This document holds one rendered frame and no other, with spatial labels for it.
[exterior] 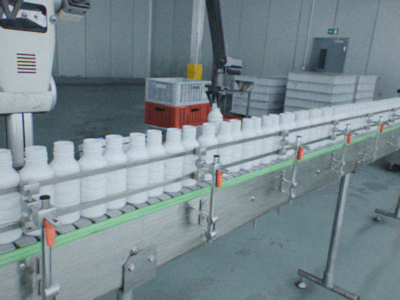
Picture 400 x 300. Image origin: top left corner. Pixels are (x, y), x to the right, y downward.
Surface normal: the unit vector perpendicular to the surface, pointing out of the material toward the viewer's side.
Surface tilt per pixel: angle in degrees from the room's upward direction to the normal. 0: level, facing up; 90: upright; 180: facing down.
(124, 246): 90
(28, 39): 90
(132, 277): 90
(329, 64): 90
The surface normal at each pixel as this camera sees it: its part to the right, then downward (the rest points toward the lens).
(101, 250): 0.74, 0.22
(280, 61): -0.67, 0.14
